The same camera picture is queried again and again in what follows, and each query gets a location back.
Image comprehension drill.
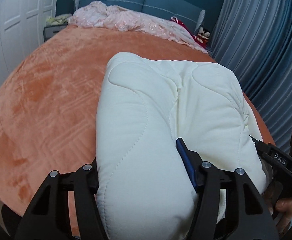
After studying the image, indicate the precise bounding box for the blue-grey curtain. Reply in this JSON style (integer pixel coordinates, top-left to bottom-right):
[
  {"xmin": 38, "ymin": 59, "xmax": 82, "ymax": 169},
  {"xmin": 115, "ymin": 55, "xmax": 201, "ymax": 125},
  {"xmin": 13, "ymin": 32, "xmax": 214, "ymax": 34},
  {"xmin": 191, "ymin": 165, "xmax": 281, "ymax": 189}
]
[{"xmin": 207, "ymin": 0, "xmax": 292, "ymax": 148}]

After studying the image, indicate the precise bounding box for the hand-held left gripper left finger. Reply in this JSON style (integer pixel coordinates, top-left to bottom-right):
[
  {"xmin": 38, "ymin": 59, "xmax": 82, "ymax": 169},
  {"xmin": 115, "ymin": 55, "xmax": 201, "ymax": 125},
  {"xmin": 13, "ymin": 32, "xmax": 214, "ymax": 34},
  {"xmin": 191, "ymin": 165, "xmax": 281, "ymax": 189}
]
[{"xmin": 1, "ymin": 156, "xmax": 107, "ymax": 240}]

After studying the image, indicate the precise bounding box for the cream quilted jacket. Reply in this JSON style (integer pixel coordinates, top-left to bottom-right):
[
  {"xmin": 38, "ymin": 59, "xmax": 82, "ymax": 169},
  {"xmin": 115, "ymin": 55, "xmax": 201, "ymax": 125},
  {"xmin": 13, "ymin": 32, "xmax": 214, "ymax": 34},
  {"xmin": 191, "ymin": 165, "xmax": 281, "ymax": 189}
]
[{"xmin": 95, "ymin": 52, "xmax": 268, "ymax": 240}]

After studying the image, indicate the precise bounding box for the blue padded headboard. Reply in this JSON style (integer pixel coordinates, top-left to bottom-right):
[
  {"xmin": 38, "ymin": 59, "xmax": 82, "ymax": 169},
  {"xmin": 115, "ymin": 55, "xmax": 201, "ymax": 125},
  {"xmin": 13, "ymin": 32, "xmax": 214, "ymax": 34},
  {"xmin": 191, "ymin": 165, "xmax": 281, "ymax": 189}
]
[{"xmin": 73, "ymin": 0, "xmax": 206, "ymax": 34}]

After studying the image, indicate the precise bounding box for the orange plush blanket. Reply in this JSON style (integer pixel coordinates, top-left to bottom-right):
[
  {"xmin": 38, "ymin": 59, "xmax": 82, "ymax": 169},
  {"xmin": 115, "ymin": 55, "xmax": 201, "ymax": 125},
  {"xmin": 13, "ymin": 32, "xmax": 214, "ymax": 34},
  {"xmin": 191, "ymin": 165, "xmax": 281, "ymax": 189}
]
[{"xmin": 0, "ymin": 24, "xmax": 276, "ymax": 240}]

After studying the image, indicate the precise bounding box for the pink lace quilt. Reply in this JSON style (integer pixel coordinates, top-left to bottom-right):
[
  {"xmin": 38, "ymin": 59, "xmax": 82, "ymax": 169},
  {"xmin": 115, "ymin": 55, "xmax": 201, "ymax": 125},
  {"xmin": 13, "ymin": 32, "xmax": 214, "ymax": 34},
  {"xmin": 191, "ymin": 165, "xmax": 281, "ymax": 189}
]
[{"xmin": 67, "ymin": 1, "xmax": 209, "ymax": 54}]

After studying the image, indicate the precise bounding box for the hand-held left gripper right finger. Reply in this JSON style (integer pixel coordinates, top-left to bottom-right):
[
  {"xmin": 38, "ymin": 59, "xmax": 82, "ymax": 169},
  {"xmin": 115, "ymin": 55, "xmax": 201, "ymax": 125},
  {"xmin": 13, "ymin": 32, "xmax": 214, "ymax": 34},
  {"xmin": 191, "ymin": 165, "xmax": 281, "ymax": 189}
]
[{"xmin": 176, "ymin": 137, "xmax": 280, "ymax": 240}]

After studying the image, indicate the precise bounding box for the pale yellow cloth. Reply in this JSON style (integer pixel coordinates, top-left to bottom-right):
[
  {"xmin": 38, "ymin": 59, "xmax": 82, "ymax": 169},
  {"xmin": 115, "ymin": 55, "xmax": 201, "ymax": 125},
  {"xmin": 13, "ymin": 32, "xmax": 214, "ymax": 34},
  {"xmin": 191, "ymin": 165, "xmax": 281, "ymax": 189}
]
[{"xmin": 45, "ymin": 14, "xmax": 72, "ymax": 26}]

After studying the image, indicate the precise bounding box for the person's right hand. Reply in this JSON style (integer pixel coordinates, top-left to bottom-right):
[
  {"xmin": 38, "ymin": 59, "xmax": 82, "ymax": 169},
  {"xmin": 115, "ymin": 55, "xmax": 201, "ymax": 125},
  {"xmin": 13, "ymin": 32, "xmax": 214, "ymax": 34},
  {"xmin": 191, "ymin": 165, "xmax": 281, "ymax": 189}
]
[{"xmin": 262, "ymin": 180, "xmax": 292, "ymax": 233}]

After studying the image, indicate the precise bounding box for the plush toy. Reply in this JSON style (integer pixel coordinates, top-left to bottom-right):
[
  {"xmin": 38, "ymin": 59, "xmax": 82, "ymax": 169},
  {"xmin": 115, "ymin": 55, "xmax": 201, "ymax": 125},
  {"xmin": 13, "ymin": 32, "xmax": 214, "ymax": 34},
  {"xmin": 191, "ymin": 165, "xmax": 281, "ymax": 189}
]
[{"xmin": 195, "ymin": 26, "xmax": 211, "ymax": 44}]

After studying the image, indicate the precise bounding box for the red cloth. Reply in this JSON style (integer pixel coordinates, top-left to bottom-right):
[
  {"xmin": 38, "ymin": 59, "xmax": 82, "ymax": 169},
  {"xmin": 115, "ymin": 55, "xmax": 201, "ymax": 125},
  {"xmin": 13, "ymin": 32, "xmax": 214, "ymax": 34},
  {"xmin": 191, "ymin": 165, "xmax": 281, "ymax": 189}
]
[{"xmin": 171, "ymin": 16, "xmax": 208, "ymax": 50}]

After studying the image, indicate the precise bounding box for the dark nightstand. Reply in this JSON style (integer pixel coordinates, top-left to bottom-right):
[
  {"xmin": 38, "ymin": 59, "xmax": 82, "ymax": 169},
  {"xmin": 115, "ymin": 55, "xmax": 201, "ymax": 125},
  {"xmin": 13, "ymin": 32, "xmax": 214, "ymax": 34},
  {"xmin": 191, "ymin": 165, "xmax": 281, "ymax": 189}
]
[{"xmin": 43, "ymin": 24, "xmax": 69, "ymax": 42}]

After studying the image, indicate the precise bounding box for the white wardrobe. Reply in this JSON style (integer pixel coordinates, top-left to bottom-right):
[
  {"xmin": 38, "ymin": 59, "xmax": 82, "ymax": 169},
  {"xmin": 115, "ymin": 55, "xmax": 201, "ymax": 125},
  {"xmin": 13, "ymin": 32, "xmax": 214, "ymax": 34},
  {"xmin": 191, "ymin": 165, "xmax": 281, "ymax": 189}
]
[{"xmin": 0, "ymin": 0, "xmax": 61, "ymax": 105}]

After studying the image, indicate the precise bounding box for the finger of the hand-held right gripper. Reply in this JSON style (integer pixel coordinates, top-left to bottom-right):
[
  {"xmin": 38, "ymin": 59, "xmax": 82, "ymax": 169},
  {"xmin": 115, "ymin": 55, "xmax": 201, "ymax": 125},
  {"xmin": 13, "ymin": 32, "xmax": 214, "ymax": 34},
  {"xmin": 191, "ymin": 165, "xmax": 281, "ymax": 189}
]
[{"xmin": 250, "ymin": 135, "xmax": 271, "ymax": 157}]

